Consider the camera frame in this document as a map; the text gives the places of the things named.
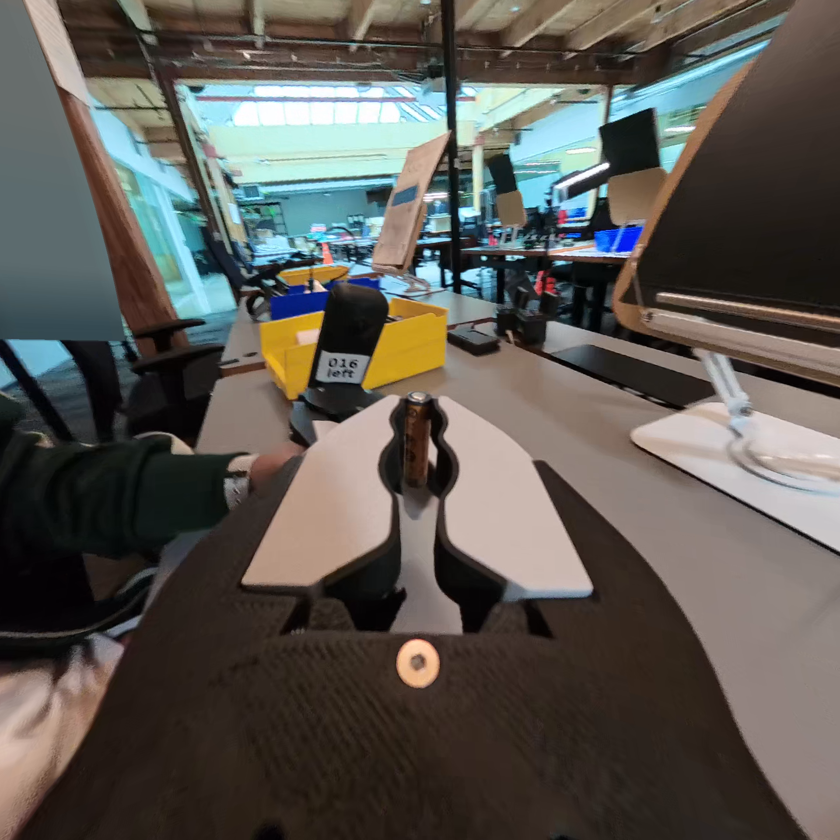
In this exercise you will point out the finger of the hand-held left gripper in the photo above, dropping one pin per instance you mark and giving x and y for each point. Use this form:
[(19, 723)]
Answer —
[(323, 428)]

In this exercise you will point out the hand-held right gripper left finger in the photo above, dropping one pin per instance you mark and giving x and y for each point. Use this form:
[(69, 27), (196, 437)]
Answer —
[(328, 518)]

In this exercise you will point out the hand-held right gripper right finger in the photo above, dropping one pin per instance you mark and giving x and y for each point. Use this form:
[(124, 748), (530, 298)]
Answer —
[(512, 518)]

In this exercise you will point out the gold and black battery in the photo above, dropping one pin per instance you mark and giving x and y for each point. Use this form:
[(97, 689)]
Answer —
[(417, 439)]

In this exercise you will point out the person's left forearm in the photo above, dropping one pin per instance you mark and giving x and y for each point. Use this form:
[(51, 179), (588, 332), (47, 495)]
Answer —
[(118, 492)]

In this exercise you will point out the grey desk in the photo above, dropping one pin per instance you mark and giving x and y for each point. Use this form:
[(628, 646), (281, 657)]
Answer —
[(590, 459)]

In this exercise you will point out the black desk mat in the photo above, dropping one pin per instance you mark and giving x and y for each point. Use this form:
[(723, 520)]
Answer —
[(630, 374)]

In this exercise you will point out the person's left hand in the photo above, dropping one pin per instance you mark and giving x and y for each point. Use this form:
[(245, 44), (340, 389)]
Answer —
[(272, 466)]

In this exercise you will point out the yellow plastic bin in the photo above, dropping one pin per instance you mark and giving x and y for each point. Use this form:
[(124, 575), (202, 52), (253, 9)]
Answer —
[(328, 272), (407, 348)]

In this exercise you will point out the blue plastic bin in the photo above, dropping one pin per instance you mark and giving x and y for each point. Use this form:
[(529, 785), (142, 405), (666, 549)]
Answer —
[(617, 239), (295, 306)]

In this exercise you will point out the white panel stand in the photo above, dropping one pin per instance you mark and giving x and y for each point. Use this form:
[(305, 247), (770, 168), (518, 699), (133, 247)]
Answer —
[(417, 283)]

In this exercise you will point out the silver wristwatch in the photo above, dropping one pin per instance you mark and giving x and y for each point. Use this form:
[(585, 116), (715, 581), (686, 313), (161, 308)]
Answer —
[(237, 482)]

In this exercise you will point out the black flat box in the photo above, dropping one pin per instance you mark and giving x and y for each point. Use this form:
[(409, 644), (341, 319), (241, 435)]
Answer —
[(474, 340)]

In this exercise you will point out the printed cardboard panel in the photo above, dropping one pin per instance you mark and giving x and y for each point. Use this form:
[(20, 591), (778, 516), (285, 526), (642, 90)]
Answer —
[(410, 210)]

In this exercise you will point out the black battery charger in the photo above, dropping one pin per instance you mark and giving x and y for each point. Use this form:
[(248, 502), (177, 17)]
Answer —
[(506, 321), (531, 327)]

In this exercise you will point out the black office chair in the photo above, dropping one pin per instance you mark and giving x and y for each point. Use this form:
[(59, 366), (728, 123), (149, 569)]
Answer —
[(170, 380)]

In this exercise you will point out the black battery pack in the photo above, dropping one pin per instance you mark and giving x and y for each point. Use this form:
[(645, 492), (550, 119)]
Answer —
[(523, 297), (549, 304)]

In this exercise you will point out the tan and black board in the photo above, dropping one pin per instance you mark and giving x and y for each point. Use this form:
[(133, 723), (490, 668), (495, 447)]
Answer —
[(633, 157), (508, 190)]

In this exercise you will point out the black steel pole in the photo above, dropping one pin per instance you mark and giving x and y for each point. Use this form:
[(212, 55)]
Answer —
[(451, 131)]

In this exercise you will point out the wooden pillar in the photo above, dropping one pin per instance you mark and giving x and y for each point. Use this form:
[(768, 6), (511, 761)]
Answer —
[(124, 229)]

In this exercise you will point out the black lamp with light bar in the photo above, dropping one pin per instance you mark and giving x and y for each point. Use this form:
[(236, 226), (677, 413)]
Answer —
[(581, 177)]

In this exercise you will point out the slim wooden post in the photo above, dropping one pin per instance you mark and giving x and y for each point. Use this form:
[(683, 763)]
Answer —
[(190, 164)]

